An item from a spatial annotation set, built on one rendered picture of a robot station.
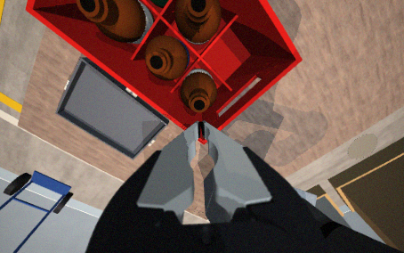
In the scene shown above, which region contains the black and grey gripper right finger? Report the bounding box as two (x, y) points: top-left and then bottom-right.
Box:
(201, 121), (333, 253)

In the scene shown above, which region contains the red crate with dividers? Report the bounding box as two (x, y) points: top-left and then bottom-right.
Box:
(26, 0), (302, 131)

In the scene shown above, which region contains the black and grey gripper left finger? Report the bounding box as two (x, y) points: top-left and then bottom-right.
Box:
(85, 121), (201, 253)

